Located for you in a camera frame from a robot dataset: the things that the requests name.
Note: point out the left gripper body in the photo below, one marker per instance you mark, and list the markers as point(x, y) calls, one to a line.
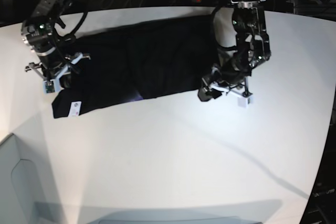
point(228, 80)

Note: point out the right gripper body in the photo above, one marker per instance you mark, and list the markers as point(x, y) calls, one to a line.
point(52, 66)

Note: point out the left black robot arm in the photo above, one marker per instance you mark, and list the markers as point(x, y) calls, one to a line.
point(251, 50)

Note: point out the grey robot base cover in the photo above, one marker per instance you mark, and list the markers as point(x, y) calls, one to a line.
point(22, 196)

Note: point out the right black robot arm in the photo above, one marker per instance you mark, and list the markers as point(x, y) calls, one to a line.
point(39, 34)

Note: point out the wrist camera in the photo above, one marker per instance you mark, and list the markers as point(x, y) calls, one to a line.
point(49, 86)
point(244, 102)

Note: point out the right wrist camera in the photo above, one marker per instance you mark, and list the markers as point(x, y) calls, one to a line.
point(49, 86)

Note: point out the black power strip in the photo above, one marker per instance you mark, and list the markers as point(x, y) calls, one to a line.
point(204, 2)

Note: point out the black T-shirt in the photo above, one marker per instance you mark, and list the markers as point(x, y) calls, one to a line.
point(137, 62)

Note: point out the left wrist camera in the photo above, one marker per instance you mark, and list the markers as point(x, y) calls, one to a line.
point(244, 102)

